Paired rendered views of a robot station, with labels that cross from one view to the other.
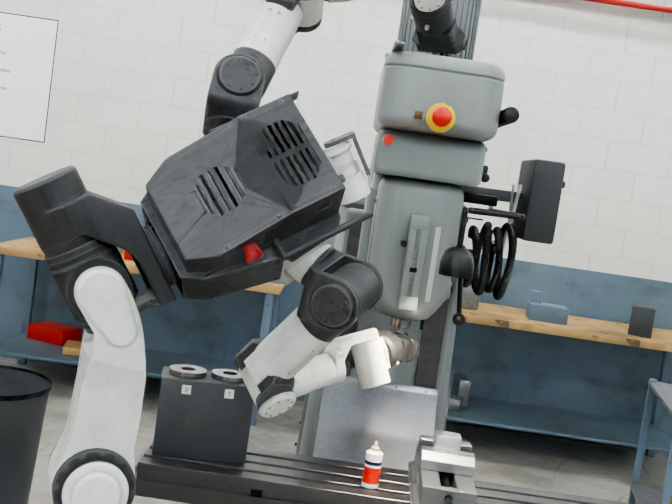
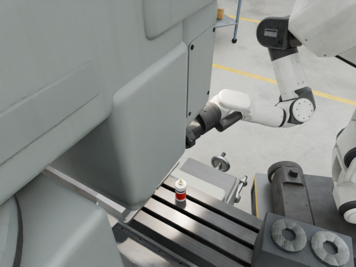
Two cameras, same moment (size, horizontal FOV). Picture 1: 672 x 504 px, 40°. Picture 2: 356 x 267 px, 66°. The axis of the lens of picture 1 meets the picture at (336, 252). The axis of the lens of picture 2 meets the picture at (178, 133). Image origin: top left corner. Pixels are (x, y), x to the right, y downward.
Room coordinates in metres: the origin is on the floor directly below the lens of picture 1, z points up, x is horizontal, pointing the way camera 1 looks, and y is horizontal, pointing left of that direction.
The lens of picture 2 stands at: (2.62, 0.13, 1.78)
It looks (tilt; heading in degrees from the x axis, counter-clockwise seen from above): 42 degrees down; 210
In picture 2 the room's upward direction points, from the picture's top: straight up
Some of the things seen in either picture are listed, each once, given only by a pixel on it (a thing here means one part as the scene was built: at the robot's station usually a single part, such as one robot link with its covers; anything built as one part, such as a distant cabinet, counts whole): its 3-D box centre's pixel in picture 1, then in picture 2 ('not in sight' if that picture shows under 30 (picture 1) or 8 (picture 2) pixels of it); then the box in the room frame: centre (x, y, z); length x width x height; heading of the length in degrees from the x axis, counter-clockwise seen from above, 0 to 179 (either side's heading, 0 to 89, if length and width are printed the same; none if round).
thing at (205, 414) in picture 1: (204, 411); (297, 257); (2.17, 0.26, 1.00); 0.22 x 0.12 x 0.20; 100
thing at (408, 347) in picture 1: (386, 349); (190, 125); (2.06, -0.15, 1.24); 0.13 x 0.12 x 0.10; 71
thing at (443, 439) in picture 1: (446, 446); not in sight; (2.14, -0.33, 1.01); 0.06 x 0.05 x 0.06; 87
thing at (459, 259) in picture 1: (457, 261); not in sight; (1.91, -0.25, 1.47); 0.07 x 0.07 x 0.06
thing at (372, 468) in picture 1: (373, 463); (180, 188); (2.10, -0.16, 0.96); 0.04 x 0.04 x 0.11
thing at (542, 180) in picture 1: (538, 201); not in sight; (2.44, -0.51, 1.62); 0.20 x 0.09 x 0.21; 0
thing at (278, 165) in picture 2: not in sight; (285, 174); (1.40, 0.17, 0.50); 0.20 x 0.05 x 0.20; 111
